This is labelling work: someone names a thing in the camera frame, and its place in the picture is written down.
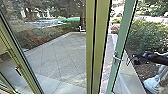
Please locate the green bush outside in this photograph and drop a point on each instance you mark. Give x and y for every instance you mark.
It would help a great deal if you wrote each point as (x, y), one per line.
(146, 33)

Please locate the tree trunk outside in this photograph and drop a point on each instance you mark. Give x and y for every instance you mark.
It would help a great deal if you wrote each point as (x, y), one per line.
(82, 15)

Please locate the white garden bench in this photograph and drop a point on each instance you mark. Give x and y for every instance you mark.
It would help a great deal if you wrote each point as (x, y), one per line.
(81, 29)

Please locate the white garden statue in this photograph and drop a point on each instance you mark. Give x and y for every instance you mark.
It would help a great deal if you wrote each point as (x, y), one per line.
(157, 83)

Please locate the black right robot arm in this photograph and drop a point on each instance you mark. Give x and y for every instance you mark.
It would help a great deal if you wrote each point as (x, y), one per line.
(159, 59)

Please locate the green framed glass door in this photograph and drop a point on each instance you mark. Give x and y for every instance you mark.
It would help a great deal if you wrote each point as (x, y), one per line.
(121, 43)
(96, 43)

